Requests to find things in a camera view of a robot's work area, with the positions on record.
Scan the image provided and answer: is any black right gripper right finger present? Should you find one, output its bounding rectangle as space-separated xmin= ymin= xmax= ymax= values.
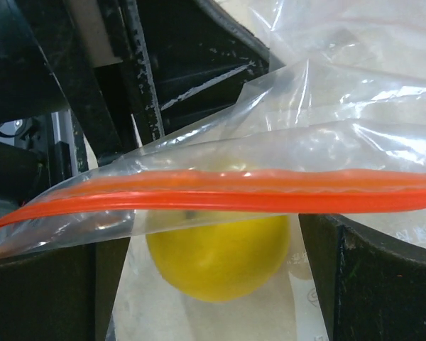
xmin=298 ymin=215 xmax=426 ymax=340

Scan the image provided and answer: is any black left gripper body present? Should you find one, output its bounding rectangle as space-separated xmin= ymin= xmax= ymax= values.
xmin=0 ymin=1 xmax=163 ymax=199

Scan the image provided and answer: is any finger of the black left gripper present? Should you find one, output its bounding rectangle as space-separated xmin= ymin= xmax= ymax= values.
xmin=127 ymin=1 xmax=271 ymax=137

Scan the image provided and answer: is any yellow fake lemon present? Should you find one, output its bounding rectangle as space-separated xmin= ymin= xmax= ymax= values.
xmin=146 ymin=210 xmax=290 ymax=302

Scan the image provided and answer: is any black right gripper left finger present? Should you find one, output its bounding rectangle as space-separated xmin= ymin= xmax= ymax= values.
xmin=0 ymin=238 xmax=129 ymax=340

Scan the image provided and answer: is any clear zip bag yellow food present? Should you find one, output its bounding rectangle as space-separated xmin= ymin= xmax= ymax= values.
xmin=0 ymin=1 xmax=426 ymax=340

